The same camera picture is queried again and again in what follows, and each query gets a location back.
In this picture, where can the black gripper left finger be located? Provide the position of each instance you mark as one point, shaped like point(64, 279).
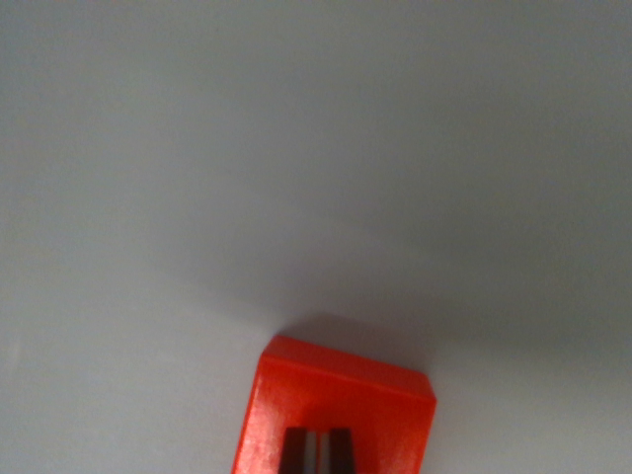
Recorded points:
point(294, 451)

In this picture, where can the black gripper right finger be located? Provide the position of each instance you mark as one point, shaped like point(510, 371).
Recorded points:
point(341, 451)

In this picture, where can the red cube block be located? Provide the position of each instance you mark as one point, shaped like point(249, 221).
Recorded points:
point(345, 395)

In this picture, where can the white plastic tray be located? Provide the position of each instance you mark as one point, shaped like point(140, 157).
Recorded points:
point(247, 173)

